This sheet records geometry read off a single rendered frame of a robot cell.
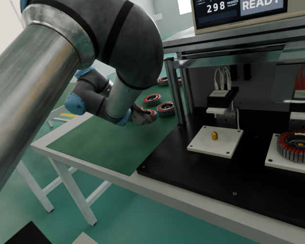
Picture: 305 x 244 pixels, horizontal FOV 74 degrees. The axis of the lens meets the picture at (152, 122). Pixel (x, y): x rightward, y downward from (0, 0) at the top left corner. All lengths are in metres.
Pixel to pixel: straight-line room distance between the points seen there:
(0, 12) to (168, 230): 4.74
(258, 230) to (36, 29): 0.56
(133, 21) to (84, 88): 0.42
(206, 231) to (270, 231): 0.91
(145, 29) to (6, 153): 0.26
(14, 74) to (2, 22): 4.83
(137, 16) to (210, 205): 0.47
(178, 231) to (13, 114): 1.30
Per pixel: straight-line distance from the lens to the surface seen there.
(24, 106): 0.27
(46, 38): 0.31
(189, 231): 1.44
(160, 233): 1.48
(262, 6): 0.70
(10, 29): 5.13
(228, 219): 0.56
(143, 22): 0.36
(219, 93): 0.74
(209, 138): 0.75
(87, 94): 0.72
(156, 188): 0.65
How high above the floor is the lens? 1.21
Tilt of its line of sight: 27 degrees down
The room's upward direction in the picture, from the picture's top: 16 degrees counter-clockwise
